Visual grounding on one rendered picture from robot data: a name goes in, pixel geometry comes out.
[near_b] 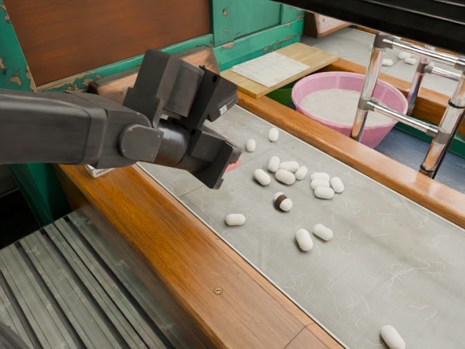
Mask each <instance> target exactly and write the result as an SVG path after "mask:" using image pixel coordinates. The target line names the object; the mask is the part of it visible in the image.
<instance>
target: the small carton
mask: <svg viewBox="0 0 465 349"><path fill-rule="evenodd" d="M84 166H85V168H86V170H87V171H88V172H89V173H90V174H91V175H92V176H93V177H94V178H96V177H99V176H100V175H103V174H104V173H107V172H109V171H111V170H113V169H115V168H108V169H99V170H96V169H95V168H93V167H91V166H90V165H84Z"/></svg>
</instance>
